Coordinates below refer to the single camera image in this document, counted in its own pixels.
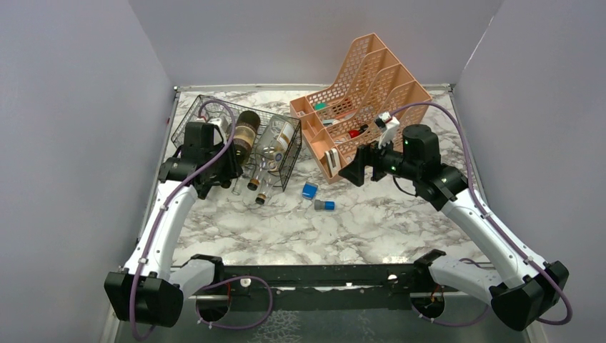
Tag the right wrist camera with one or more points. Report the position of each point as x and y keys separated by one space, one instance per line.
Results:
x=388 y=125

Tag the clear bottle with cork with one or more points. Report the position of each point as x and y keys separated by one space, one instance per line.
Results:
x=263 y=176

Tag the green wine bottle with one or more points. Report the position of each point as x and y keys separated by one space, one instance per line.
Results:
x=246 y=128

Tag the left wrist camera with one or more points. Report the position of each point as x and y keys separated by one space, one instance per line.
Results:
x=218 y=130

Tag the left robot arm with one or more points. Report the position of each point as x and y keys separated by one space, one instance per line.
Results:
x=147 y=290

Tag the white tape dispenser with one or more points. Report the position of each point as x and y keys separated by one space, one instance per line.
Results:
x=333 y=162

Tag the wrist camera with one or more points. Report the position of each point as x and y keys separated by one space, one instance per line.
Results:
x=218 y=130
x=388 y=125

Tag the red object in organizer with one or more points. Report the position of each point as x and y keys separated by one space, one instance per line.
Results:
x=357 y=132

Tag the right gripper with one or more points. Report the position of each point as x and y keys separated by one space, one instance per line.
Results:
x=366 y=155

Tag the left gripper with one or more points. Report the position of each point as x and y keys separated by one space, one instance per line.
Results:
x=233 y=168

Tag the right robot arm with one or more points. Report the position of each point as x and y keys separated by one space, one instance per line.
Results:
x=523 y=285

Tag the black base frame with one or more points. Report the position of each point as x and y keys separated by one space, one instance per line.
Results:
x=245 y=297

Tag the peach plastic file organizer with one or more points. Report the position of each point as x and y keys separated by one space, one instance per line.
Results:
x=370 y=81

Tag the blue stamp block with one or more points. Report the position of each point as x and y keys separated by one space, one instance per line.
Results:
x=309 y=191

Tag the black wire wine rack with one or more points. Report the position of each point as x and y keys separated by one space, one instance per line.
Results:
x=196 y=113

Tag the blue grey cylinder cap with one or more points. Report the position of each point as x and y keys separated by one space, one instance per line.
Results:
x=320 y=205

